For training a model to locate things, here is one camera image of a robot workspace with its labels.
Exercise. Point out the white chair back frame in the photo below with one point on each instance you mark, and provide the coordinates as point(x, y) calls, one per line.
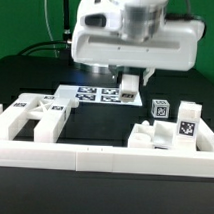
point(50, 112)

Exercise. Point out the white marker sheet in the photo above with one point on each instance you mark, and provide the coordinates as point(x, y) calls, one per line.
point(89, 94)

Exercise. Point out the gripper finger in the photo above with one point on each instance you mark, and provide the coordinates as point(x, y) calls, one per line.
point(116, 71)
point(147, 75)

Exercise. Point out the white chair seat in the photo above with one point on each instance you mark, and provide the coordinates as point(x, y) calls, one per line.
point(158, 136)

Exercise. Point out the white U-shaped fence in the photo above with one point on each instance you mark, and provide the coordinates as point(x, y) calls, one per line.
point(113, 159)

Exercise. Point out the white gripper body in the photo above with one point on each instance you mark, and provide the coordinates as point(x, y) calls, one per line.
point(173, 47)

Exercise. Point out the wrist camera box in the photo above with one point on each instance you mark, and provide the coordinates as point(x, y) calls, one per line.
point(99, 14)

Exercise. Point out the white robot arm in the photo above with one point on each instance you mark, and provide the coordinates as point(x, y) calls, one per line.
point(135, 34)

